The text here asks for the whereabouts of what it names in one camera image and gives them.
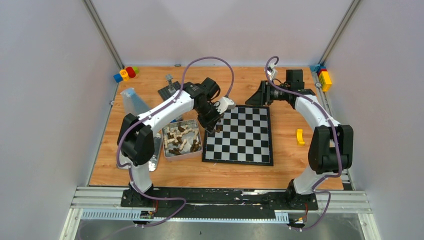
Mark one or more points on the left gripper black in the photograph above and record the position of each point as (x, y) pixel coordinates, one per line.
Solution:
(209, 118)

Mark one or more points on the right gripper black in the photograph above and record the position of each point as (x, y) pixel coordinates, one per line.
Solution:
(262, 96)

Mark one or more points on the dark brown chess pawn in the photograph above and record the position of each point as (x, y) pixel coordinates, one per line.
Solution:
(218, 128)

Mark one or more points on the folding chess board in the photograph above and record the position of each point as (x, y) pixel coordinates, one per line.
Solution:
(246, 138)

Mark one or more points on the silver tin lid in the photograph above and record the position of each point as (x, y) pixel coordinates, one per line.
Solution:
(154, 155)

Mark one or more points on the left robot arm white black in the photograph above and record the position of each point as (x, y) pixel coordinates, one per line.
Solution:
(136, 137)

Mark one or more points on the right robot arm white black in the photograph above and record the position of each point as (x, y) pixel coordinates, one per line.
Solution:
(331, 146)

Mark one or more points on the pink tin box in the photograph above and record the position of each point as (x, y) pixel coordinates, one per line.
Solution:
(182, 140)

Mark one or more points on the grey lego baseplate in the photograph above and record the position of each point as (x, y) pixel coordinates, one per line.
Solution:
(169, 90)

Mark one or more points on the yellow plastic block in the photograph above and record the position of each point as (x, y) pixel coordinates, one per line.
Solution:
(299, 137)

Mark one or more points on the stacked coloured bricks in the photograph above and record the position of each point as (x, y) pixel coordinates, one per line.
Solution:
(323, 76)

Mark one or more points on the coloured toy blocks cluster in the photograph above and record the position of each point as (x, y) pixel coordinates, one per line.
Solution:
(126, 74)

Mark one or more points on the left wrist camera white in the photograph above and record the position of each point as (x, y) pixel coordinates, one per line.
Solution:
(227, 103)

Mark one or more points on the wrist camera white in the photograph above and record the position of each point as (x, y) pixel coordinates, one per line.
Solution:
(227, 103)
(271, 72)

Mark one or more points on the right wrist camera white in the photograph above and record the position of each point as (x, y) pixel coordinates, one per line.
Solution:
(271, 72)

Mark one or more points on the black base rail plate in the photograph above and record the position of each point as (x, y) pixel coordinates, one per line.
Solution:
(220, 203)

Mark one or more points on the aluminium frame rail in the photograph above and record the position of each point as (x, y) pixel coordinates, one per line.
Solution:
(102, 202)

